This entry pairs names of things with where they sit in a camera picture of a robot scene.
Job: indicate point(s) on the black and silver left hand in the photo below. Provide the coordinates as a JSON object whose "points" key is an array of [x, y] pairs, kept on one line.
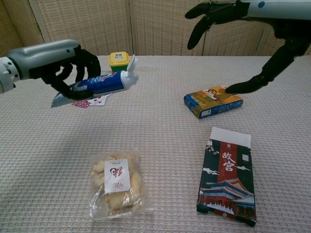
{"points": [[48, 55]]}

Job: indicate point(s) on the red patterned back playing card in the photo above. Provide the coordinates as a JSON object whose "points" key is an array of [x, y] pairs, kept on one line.
{"points": [[81, 104]]}

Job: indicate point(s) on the dark palace print box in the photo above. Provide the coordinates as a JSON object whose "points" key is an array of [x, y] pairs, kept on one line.
{"points": [[227, 184]]}

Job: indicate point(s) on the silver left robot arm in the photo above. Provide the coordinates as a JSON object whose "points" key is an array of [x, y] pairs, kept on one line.
{"points": [[6, 72]]}

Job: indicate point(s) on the white waffle tablecloth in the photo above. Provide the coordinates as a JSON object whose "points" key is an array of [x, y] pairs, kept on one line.
{"points": [[155, 136]]}

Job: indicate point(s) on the blue and yellow carton box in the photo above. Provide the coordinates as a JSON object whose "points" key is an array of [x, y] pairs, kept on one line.
{"points": [[213, 104]]}

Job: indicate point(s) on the green yellow-lidded small container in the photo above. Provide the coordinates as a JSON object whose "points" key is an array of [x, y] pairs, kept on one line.
{"points": [[117, 61]]}

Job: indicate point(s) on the blue and white toothpaste tube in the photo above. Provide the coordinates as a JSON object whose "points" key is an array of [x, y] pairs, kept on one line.
{"points": [[107, 82]]}

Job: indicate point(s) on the black and silver right hand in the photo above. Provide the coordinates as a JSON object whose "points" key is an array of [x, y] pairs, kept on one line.
{"points": [[291, 26]]}

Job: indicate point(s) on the clear bag of cookies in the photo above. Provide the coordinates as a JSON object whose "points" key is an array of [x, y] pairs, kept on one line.
{"points": [[116, 182]]}

